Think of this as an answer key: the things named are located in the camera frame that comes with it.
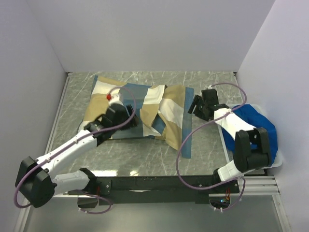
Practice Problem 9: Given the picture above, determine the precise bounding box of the blue beige patchwork pillowcase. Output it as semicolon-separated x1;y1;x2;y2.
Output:
79;75;194;159

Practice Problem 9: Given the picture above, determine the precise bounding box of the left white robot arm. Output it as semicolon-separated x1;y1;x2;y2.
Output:
15;103;138;208

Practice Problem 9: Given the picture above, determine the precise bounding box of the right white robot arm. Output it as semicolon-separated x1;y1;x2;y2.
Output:
188;89;278;193

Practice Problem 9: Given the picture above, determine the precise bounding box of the blue cloth in basket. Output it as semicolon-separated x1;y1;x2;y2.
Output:
224;104;278;162

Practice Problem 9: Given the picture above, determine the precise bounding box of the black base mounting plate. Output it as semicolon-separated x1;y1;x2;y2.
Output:
67;175;241;206

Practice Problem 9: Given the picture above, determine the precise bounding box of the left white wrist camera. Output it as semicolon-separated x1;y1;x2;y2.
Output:
106;93;124;106

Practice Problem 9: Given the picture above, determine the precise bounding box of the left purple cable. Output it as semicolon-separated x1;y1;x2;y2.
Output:
14;86;137;215

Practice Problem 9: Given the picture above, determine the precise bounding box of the aluminium rail frame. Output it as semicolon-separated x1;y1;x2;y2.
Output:
24;176;282;196

